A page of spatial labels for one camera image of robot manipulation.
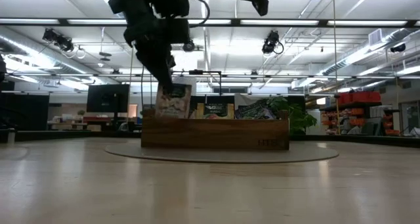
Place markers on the round black overhead camera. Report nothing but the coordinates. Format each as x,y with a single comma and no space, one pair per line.
189,47

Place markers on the black metal stand frame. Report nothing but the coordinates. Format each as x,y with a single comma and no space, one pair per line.
210,72

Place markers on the wide black wall panel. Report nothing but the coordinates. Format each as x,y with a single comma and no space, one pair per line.
33,112

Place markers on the beige vanilla tea bag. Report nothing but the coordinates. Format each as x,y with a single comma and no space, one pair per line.
170,107

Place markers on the large red storage bin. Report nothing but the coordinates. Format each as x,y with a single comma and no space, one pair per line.
367,97

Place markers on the black overhead frame beam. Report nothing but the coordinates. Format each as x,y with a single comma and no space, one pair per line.
323,22

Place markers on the black ceiling speaker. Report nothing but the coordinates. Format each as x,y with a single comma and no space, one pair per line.
397,48

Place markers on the wooden workbench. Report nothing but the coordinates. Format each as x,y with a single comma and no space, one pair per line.
72,125

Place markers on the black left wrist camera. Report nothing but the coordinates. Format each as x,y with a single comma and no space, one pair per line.
178,30

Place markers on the metal storage shelf rack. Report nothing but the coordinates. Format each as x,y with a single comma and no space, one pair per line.
357,112

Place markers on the grey cylindrical post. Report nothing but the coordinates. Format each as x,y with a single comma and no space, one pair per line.
11,135

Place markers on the black partition panel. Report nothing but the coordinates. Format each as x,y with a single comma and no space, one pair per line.
223,99

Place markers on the wooden tea organizer box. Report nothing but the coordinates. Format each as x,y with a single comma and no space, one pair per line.
215,134

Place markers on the black display screen on stand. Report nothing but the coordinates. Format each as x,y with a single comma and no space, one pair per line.
108,98

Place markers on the green potted plant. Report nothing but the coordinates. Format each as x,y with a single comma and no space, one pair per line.
305,120

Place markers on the round grey mat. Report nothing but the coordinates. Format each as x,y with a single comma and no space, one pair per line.
223,155

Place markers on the orange mango tea bag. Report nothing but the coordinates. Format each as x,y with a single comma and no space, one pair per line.
215,110

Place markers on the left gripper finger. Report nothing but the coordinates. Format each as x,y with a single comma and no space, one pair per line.
162,77

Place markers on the dark blue tea bag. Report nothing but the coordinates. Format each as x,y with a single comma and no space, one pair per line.
254,111

